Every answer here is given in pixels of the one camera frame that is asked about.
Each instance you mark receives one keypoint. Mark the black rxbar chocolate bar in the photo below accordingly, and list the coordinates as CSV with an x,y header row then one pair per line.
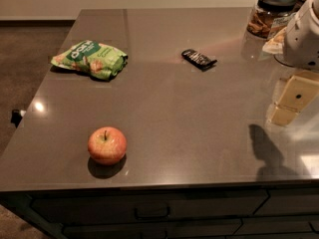
x,y
198,59

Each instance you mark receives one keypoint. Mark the red yellow apple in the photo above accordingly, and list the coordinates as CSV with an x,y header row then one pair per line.
x,y
107,145

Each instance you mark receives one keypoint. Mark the upper cabinet drawer with handle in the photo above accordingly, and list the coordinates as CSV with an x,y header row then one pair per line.
x,y
148,207

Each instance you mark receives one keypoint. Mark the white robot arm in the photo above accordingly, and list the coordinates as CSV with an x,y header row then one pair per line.
x,y
301,51

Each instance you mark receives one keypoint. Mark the lower cabinet drawer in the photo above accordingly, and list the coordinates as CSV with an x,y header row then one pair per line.
x,y
156,230

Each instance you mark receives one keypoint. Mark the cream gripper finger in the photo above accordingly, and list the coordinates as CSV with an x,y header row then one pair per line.
x,y
291,96

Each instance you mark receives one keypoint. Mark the glass jar with black lid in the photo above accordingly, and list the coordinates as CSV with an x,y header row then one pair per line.
x,y
264,13

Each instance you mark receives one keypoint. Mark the right cabinet drawer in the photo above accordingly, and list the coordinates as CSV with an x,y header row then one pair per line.
x,y
290,202

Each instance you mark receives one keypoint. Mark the green chip bag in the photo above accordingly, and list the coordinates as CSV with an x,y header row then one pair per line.
x,y
100,61

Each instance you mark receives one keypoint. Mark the black object on floor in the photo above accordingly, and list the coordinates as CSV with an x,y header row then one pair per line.
x,y
16,116

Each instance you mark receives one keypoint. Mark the snack packet by jar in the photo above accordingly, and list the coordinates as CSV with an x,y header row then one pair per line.
x,y
275,44

